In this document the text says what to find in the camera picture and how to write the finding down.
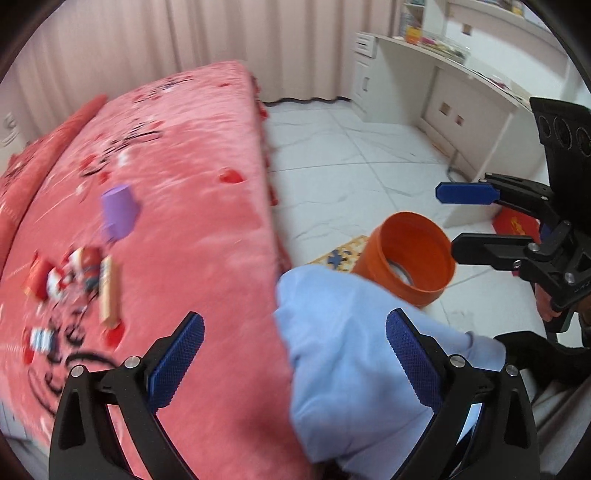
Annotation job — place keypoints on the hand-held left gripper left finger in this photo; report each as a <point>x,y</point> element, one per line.
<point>178,360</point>

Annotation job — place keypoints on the light blue cloth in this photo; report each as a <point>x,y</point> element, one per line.
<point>346,350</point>

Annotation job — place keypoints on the red pillow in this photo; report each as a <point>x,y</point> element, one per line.
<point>37,152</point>

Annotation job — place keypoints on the colourful items on desk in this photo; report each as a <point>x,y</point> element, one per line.
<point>429,39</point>

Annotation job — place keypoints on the bed with pink blanket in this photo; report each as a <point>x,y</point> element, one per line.
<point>184,184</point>

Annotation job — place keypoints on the white desk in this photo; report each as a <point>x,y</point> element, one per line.
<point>466,101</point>

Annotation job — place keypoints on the pink pleated curtain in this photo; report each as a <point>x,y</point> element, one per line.
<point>184,32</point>

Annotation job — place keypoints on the purple paper cup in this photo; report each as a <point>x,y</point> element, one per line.
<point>119,210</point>

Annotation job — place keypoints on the orange plastic bucket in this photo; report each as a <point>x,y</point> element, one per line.
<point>406,263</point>

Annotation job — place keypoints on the slim beige cardboard box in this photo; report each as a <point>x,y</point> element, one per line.
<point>109,290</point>

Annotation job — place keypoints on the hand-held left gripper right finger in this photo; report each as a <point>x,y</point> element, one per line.
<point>413,355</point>

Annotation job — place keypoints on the white drawer cabinet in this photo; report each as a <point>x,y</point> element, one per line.
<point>367,74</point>

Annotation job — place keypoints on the red white packet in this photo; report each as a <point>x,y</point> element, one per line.
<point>39,277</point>

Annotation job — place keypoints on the red paper bag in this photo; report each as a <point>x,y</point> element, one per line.
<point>515,224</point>

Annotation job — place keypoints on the white carved headboard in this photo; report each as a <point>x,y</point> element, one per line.
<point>9,129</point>

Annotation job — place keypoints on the yellow puzzle floor mat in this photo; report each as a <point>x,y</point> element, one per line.
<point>341,251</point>

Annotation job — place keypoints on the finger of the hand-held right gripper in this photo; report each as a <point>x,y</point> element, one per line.
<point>480,249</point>
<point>464,193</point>

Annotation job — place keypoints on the person's right hand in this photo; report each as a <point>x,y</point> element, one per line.
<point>548,304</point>

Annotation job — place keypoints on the small striped packet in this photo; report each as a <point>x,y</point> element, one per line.
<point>41,339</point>

